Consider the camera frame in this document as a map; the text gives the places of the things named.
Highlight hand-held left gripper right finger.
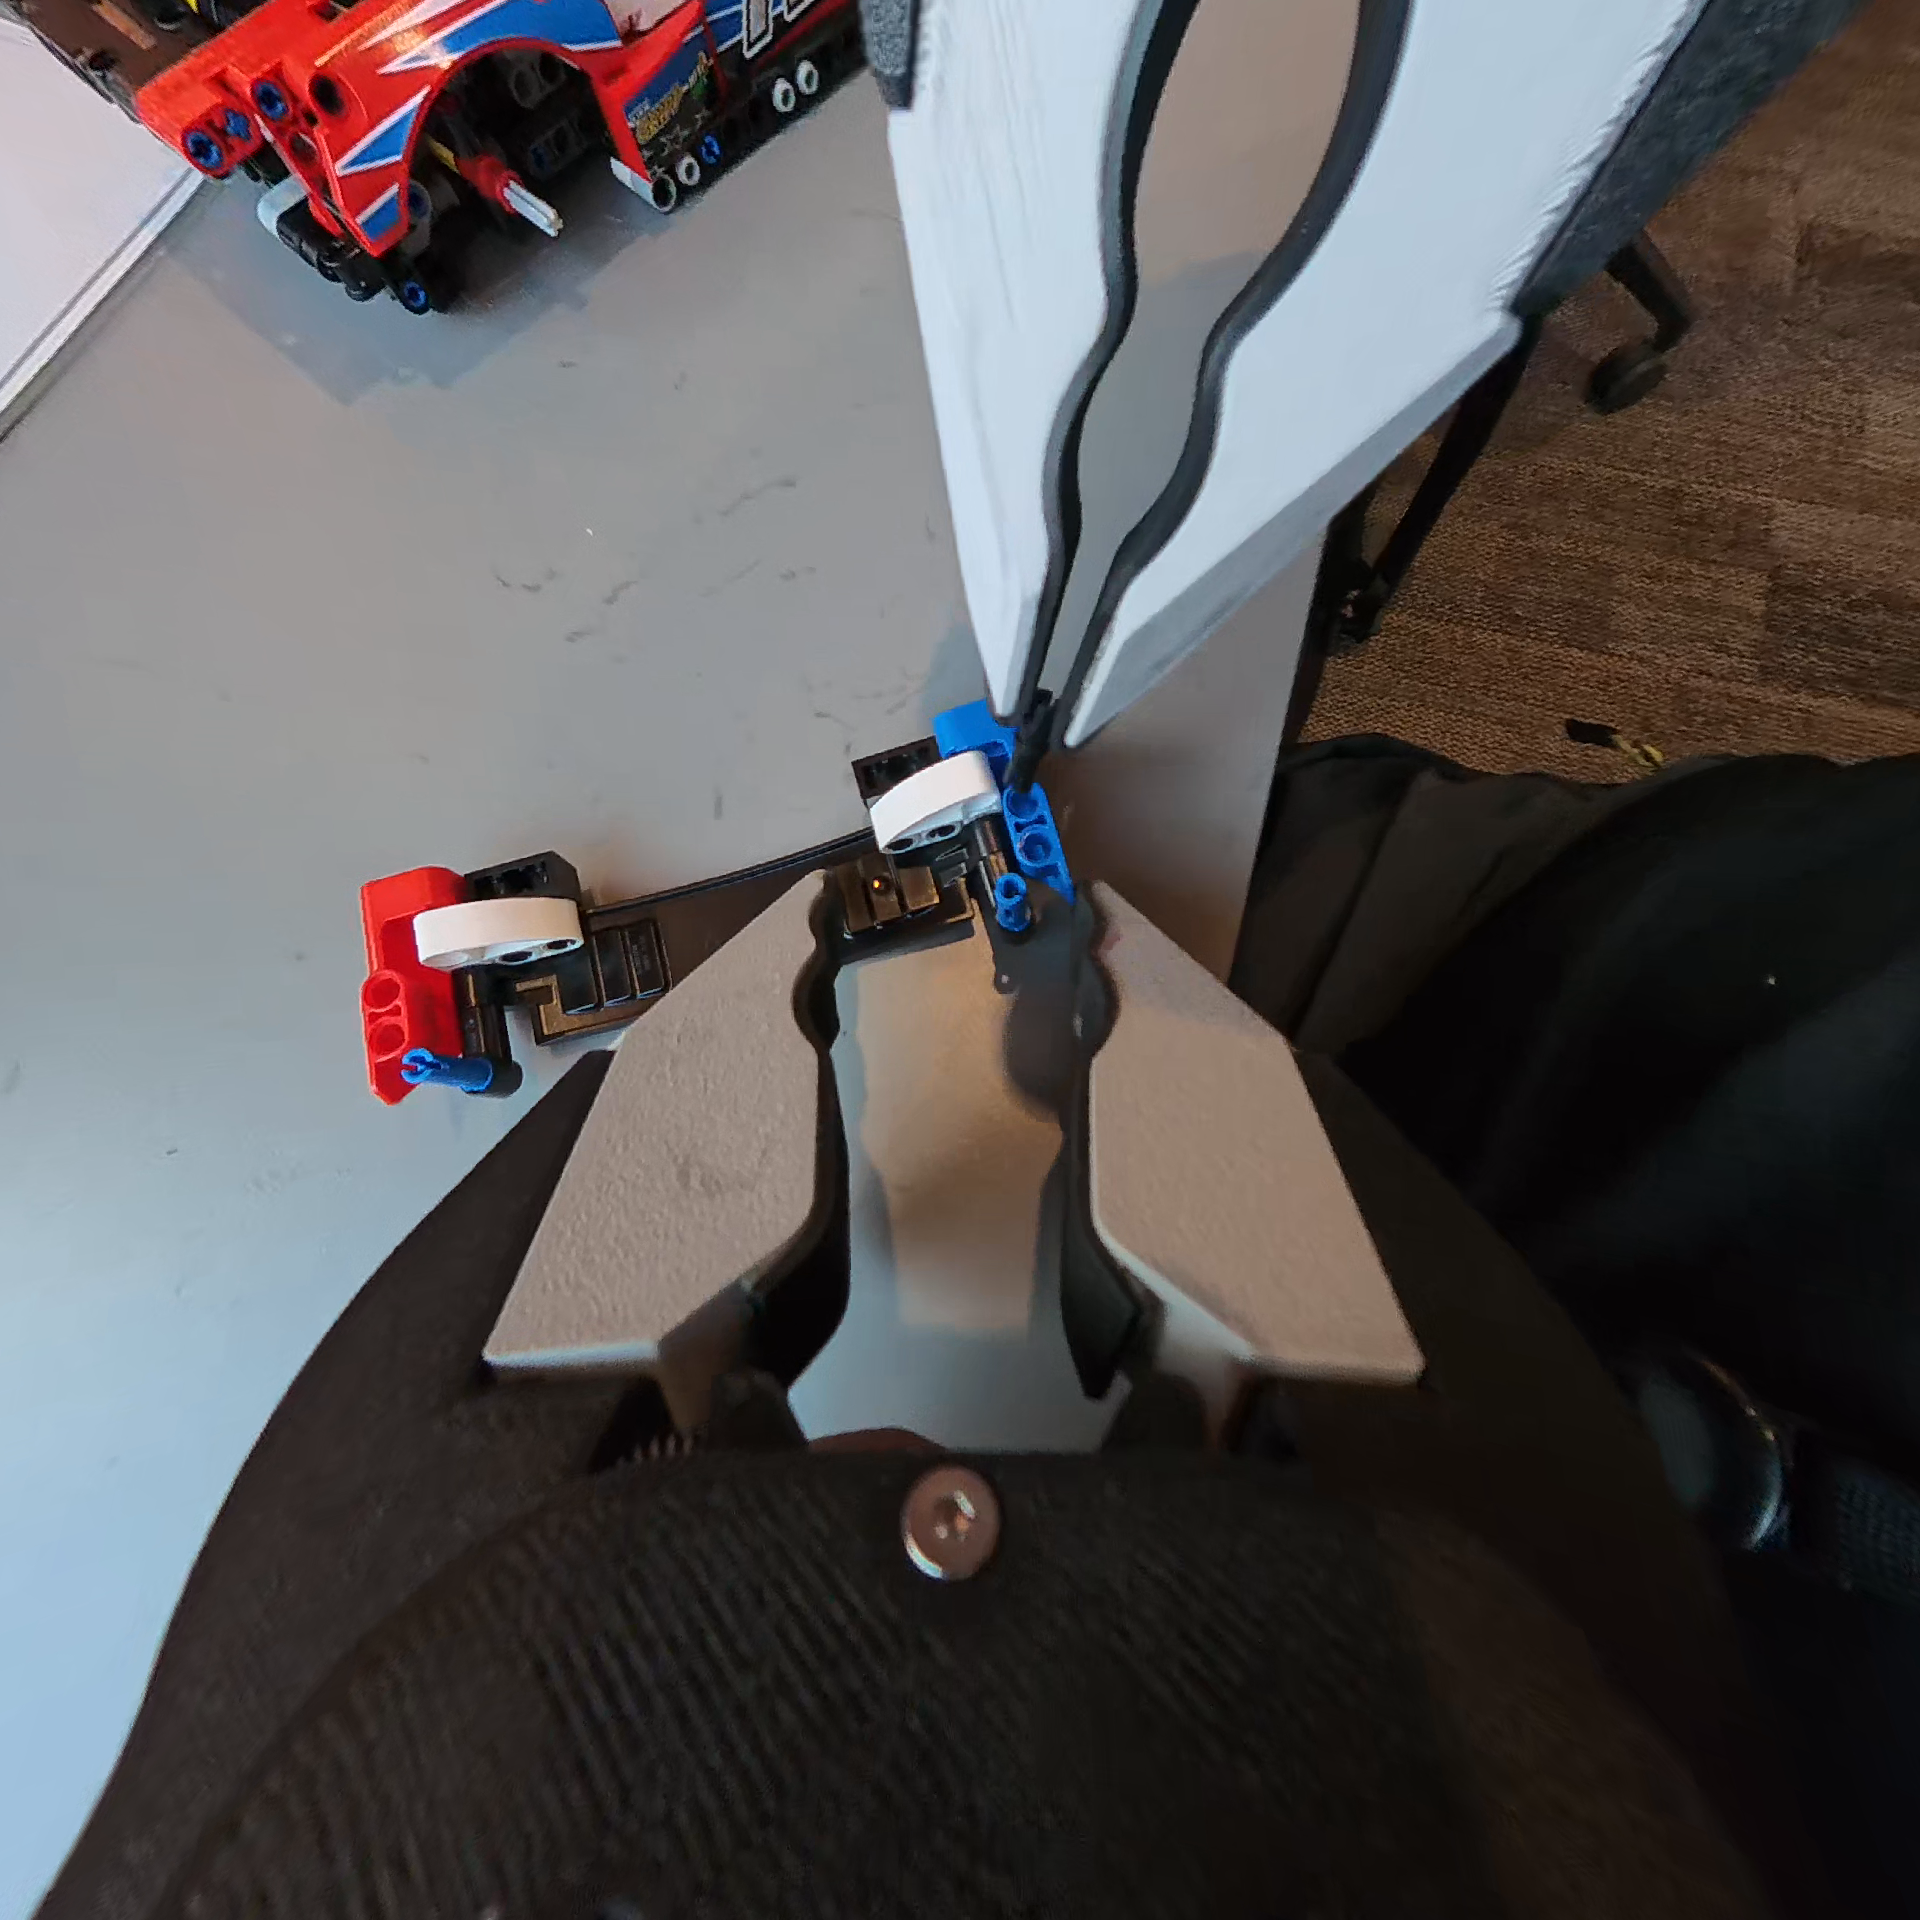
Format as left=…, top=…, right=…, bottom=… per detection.
left=1055, top=882, right=1429, bottom=1401

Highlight red white brick assembly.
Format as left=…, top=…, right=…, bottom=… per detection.
left=359, top=849, right=673, bottom=1111

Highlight white instruction booklet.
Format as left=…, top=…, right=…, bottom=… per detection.
left=0, top=12, right=209, bottom=440

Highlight blue white brick assembly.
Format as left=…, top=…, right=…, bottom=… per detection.
left=828, top=700, right=1086, bottom=966

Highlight red blue brick toy car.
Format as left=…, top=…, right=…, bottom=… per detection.
left=133, top=0, right=876, bottom=319

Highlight black office chair base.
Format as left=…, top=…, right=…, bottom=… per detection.
left=1584, top=236, right=1709, bottom=419

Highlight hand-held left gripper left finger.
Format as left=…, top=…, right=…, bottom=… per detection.
left=481, top=870, right=852, bottom=1393

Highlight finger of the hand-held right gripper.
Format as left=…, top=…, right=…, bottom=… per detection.
left=1055, top=0, right=1709, bottom=750
left=883, top=0, right=1160, bottom=727

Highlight thin black flexible rod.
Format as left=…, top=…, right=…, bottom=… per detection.
left=591, top=836, right=883, bottom=922

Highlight grey desk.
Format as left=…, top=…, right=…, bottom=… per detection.
left=0, top=0, right=1332, bottom=1920

